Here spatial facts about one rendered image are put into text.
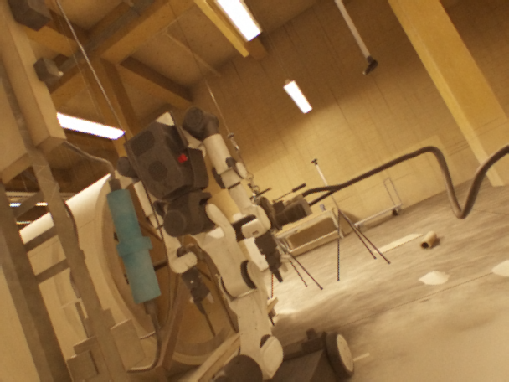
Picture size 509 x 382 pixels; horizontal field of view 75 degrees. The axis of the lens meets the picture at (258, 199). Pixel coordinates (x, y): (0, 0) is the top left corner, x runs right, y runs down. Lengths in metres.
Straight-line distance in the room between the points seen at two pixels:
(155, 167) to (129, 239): 0.77
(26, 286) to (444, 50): 6.31
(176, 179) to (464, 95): 5.45
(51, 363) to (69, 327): 1.67
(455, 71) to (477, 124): 0.90
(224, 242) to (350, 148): 9.14
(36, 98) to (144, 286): 0.44
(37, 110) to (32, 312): 0.40
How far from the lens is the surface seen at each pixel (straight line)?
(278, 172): 10.79
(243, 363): 1.40
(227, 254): 1.58
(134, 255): 0.76
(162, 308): 3.93
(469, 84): 6.42
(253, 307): 1.59
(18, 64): 0.88
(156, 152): 1.48
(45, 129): 0.79
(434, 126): 10.71
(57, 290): 2.48
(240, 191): 1.46
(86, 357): 0.80
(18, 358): 2.92
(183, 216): 1.38
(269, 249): 1.48
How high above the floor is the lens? 0.71
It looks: 8 degrees up
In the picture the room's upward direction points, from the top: 25 degrees counter-clockwise
